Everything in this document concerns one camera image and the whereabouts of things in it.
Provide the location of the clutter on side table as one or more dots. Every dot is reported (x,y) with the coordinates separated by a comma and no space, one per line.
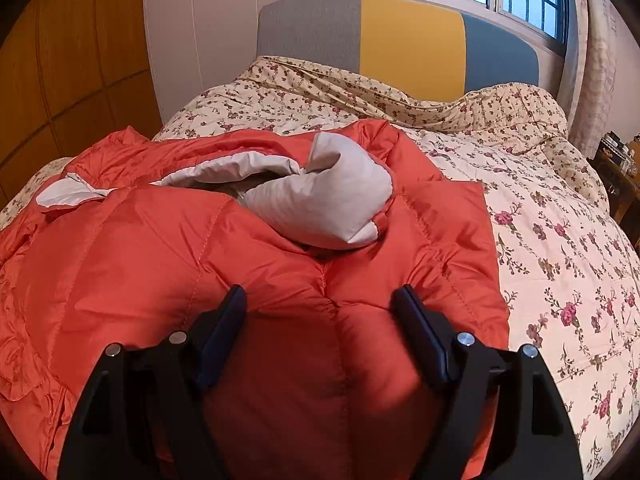
(624,156)

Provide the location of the wooden wardrobe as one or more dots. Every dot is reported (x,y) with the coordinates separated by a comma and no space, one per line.
(72,71)

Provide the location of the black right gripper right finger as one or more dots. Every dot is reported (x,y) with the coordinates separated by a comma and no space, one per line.
(531,437)

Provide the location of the floral curtain right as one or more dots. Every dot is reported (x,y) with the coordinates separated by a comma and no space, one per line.
(589,72)

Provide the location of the orange down jacket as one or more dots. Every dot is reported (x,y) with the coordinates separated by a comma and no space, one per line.
(136,238)

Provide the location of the grey yellow blue headboard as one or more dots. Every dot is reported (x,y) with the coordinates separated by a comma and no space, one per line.
(426,51)

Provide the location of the floral quilt on bed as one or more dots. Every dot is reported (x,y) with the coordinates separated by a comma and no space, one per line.
(567,272)

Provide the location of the wooden side table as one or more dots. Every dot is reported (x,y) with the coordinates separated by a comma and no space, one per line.
(622,191)

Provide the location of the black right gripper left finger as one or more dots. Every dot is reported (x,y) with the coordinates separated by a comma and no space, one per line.
(141,415)

